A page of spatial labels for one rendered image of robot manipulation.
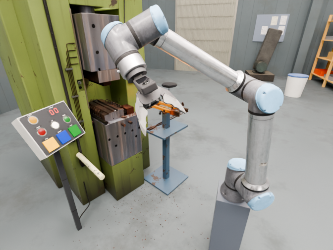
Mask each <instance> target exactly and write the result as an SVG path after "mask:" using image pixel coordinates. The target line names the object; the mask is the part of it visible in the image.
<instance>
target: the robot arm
mask: <svg viewBox="0 0 333 250"><path fill-rule="evenodd" d="M101 41H102V43H103V45H104V48H105V49H106V50H107V52H108V53H109V55H110V57H111V59H112V60H113V62H114V64H115V66H116V67H117V69H118V70H117V73H120V74H121V76H122V78H123V79H125V80H127V81H128V82H129V83H134V85H135V87H136V88H137V89H138V91H137V93H136V103H135V111H136V115H137V118H138V121H139V125H140V128H141V131H142V133H143V134H144V135H145V136H146V134H147V129H146V123H147V122H146V116H147V114H148V111H147V109H148V108H150V107H152V106H154V105H156V104H157V103H159V101H161V99H160V96H162V99H163V102H164V103H165V104H170V105H172V106H173V107H174V108H177V109H178V110H179V111H180V112H182V113H184V114H185V113H186V111H185V109H184V108H183V106H182V105H181V104H180V103H179V102H178V100H177V99H176V98H175V97H174V96H173V95H172V94H171V93H170V92H169V91H168V90H167V89H165V88H161V87H159V86H158V85H157V84H156V82H155V81H154V80H152V79H151V78H149V77H148V76H146V73H147V71H146V67H147V65H146V64H145V62H144V60H143V58H142V57H141V55H140V53H139V52H138V50H139V49H140V48H142V47H144V46H146V45H147V44H151V45H153V46H154V47H157V48H159V49H161V50H162V51H164V52H166V53H167V54H169V55H171V56H173V57H174V58H176V59H178V60H180V61H181V62H183V63H185V64H187V65H188V66H190V67H192V68H193V69H195V70H197V71H199V72H200V73H202V74H204V75H205V76H207V77H209V78H211V79H212V80H214V81H216V82H218V83H219V84H221V85H223V86H225V89H226V91H227V92H229V93H230V94H232V95H234V96H236V97H237V98H239V99H241V100H243V101H245V102H246V103H248V128H247V144H246V159H242V158H232V159H230V160H229V161H228V164H227V169H226V174H225V180H224V182H223V183H222V185H221V188H220V192H221V195H222V196H223V197H224V198H225V199H226V200H228V201H230V202H233V203H243V202H246V203H247V205H248V206H249V207H250V208H251V209H252V210H254V211H259V210H263V209H265V208H267V207H269V206H270V205H271V204H272V203H273V201H274V199H275V196H274V195H273V193H272V192H271V191H270V190H269V186H270V182H269V179H268V178H267V169H268V162H269V154H270V146H271V138H272V131H273V123H274V116H275V112H276V111H277V110H278V109H279V108H280V106H282V104H283V92H282V90H281V89H280V88H278V87H277V86H275V85H273V84H271V83H266V82H263V81H260V80H257V79H255V78H253V77H251V76H249V75H247V74H245V73H244V72H242V71H240V70H238V71H234V70H233V69H231V68H230V67H228V66H227V65H225V64H223V63H222V62H220V61H219V60H217V59H215V58H214V57H212V56H211V55H209V54H207V53H206V52H204V51H203V50H201V49H200V48H198V47H197V46H195V45H193V44H192V43H190V42H189V41H187V40H186V39H184V38H182V37H181V36H179V35H178V34H176V33H175V32H173V31H171V30H170V29H169V28H168V24H167V21H166V19H165V17H164V14H163V12H162V11H161V9H160V7H159V6H158V5H154V6H151V7H150V8H149V9H147V10H145V11H144V12H142V13H140V14H139V15H137V16H135V17H134V18H132V19H130V20H129V21H127V22H126V23H124V24H123V23H122V22H119V21H114V22H111V23H109V24H108V25H107V26H106V27H105V28H104V29H103V30H102V32H101Z"/></svg>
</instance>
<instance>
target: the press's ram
mask: <svg viewBox="0 0 333 250"><path fill-rule="evenodd" d="M72 19H73V24H74V29H75V34H76V40H77V45H78V50H79V55H80V60H81V65H82V69H83V70H86V71H90V72H95V71H99V70H100V71H102V70H109V69H116V68H117V67H116V66H115V64H114V62H113V60H112V59H111V57H110V55H109V53H108V52H107V50H106V49H105V48H104V45H103V43H102V41H101V32H102V30H103V29H104V28H105V27H106V26H107V25H108V24H109V23H111V22H114V21H119V16H118V15H108V14H94V13H76V14H72Z"/></svg>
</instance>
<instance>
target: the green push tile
mask: <svg viewBox="0 0 333 250"><path fill-rule="evenodd" d="M68 130H69V131H70V133H71V134H72V136H73V137H76V136H77V135H79V134H80V133H82V132H81V130H80V129H79V127H78V126H77V125H76V124H75V125H73V126H71V127H69V128H68Z"/></svg>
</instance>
